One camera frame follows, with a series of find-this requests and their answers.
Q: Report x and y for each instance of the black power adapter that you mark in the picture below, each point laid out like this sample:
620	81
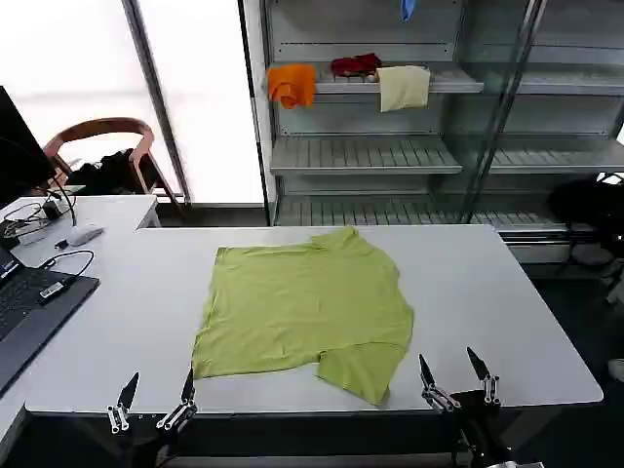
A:
53	208

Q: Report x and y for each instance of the black bag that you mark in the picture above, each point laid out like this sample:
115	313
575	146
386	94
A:
580	200

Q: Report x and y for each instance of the grey window frame post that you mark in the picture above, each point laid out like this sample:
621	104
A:
156	97

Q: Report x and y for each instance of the black dongle with white label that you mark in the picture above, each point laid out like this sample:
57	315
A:
52	291

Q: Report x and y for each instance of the black garment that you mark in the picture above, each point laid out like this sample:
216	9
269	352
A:
112	170

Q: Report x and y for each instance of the black laptop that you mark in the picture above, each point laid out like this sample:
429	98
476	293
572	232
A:
29	317

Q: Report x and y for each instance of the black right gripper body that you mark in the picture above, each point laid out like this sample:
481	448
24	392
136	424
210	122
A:
480	414

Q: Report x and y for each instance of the light green t-shirt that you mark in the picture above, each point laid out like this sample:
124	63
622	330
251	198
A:
302	302

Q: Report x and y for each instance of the grey shelf rack behind glass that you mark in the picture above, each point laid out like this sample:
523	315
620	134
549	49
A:
551	156

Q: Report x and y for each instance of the small black plug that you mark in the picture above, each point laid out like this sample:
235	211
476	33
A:
61	244

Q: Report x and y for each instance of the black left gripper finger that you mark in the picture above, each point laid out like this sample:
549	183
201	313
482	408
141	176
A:
124	400
187	392

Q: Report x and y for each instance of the grey metal shelf rack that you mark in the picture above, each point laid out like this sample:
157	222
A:
361	156

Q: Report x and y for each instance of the brown wooden chair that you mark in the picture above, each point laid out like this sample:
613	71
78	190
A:
97	128

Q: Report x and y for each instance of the white computer mouse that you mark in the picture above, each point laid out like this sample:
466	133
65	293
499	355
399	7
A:
84	235

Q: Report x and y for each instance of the black computer monitor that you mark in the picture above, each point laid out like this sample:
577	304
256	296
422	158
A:
17	151

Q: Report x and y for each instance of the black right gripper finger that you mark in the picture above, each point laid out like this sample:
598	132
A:
429	380
480	368

